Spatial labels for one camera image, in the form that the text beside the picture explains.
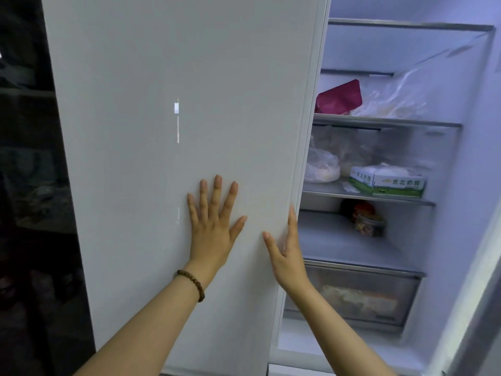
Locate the person's left hand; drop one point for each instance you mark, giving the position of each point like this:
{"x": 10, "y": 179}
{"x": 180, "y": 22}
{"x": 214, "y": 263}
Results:
{"x": 211, "y": 238}

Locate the person's right hand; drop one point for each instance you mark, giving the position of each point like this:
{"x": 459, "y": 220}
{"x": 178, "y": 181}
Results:
{"x": 289, "y": 266}

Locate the person's left thumb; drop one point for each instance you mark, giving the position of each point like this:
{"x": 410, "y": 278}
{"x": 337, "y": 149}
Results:
{"x": 238, "y": 227}

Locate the person's right thumb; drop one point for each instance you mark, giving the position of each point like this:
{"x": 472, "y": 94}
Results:
{"x": 272, "y": 243}

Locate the person's left middle finger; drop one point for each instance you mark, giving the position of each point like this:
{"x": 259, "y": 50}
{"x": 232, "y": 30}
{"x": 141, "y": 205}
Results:
{"x": 216, "y": 193}

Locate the person's left little finger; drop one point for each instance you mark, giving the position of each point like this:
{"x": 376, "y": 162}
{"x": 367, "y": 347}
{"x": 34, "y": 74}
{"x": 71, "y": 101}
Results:
{"x": 192, "y": 209}

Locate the white fridge door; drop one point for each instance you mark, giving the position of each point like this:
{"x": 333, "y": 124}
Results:
{"x": 156, "y": 74}

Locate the person's right forearm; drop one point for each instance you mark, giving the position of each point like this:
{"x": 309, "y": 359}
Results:
{"x": 332, "y": 332}

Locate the person's left forearm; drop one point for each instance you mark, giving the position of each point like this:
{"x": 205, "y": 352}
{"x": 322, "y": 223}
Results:
{"x": 156, "y": 321}

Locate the glass fridge shelf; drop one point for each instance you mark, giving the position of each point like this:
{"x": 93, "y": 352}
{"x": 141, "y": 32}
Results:
{"x": 407, "y": 24}
{"x": 387, "y": 121}
{"x": 332, "y": 240}
{"x": 332, "y": 191}

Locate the white food in plastic bag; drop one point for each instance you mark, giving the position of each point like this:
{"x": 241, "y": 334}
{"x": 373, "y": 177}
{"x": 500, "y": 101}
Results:
{"x": 321, "y": 168}

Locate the clear fridge drawer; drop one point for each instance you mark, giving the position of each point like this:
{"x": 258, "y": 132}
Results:
{"x": 352, "y": 293}

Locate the clear jar with red lid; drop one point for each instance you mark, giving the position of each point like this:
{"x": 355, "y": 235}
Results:
{"x": 370, "y": 225}

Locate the wrapped food in drawer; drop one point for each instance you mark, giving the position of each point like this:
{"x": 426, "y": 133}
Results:
{"x": 360, "y": 301}

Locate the green and white carton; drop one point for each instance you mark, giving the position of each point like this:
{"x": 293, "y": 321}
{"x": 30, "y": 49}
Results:
{"x": 395, "y": 185}

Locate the red food pouch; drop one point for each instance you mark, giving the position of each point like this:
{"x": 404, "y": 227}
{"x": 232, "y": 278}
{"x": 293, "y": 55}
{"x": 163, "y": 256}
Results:
{"x": 338, "y": 97}

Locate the dark glass cabinet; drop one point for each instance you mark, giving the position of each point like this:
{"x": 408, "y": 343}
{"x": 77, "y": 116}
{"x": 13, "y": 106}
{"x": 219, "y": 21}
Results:
{"x": 31, "y": 191}

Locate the clear crumpled plastic bag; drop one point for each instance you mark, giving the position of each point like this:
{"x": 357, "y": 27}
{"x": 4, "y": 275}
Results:
{"x": 391, "y": 99}

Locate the white fridge body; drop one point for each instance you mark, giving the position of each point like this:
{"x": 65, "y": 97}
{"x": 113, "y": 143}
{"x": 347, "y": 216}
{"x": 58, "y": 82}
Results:
{"x": 469, "y": 152}

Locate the grey fridge door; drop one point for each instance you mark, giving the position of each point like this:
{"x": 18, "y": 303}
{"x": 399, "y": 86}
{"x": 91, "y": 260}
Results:
{"x": 481, "y": 328}

